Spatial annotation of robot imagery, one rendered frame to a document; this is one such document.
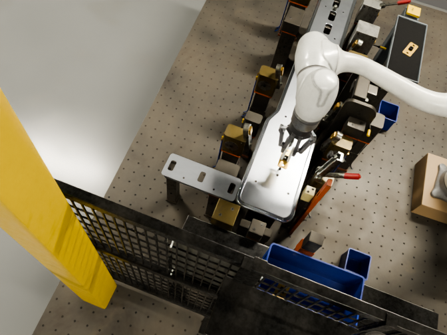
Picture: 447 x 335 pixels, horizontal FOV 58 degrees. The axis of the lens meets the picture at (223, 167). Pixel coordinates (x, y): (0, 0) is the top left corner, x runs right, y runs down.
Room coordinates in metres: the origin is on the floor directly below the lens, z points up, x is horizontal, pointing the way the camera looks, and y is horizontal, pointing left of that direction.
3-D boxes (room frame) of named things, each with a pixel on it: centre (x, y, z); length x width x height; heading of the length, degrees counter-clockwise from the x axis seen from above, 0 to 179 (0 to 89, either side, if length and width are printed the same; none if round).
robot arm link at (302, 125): (0.78, -0.21, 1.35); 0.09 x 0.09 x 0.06
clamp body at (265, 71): (1.21, -0.08, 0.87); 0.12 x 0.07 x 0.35; 82
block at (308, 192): (0.69, -0.33, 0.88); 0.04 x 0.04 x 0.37; 82
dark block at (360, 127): (0.99, -0.46, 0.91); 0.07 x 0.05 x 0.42; 82
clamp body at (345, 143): (0.93, -0.44, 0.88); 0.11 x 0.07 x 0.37; 82
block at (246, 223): (0.52, -0.16, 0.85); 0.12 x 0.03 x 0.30; 82
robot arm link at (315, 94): (0.80, -0.21, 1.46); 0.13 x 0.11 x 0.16; 9
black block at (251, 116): (1.00, -0.06, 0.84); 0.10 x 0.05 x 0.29; 82
